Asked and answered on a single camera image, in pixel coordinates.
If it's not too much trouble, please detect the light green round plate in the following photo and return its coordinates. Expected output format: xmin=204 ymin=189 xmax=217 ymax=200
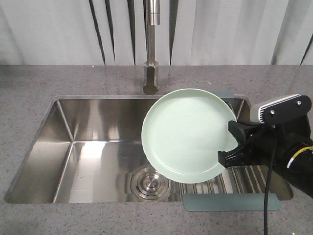
xmin=141 ymin=89 xmax=238 ymax=184

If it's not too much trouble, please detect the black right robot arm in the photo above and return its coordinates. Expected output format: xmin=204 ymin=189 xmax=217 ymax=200
xmin=218 ymin=116 xmax=313 ymax=196

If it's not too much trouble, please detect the stainless steel faucet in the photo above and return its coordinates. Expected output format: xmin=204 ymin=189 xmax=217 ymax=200
xmin=143 ymin=0 xmax=160 ymax=95

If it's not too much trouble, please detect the roll-up steel drying rack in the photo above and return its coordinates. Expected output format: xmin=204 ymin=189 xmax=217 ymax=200
xmin=168 ymin=90 xmax=281 ymax=212

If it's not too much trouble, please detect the round steel sink drain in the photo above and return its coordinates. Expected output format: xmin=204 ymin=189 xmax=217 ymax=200
xmin=124 ymin=164 xmax=171 ymax=202

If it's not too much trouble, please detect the black camera cable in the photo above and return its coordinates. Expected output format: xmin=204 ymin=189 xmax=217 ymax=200
xmin=263 ymin=124 xmax=279 ymax=235

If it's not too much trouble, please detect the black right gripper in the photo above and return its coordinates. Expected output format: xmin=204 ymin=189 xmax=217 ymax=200
xmin=217 ymin=116 xmax=313 ymax=172

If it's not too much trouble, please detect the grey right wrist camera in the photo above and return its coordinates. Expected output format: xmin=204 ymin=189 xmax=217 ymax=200
xmin=250 ymin=94 xmax=312 ymax=125

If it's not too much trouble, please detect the white pleated curtain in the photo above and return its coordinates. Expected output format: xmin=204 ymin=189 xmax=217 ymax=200
xmin=0 ymin=0 xmax=313 ymax=66

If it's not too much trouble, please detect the stainless steel sink basin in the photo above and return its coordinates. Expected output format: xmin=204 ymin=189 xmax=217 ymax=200
xmin=4 ymin=94 xmax=294 ymax=204

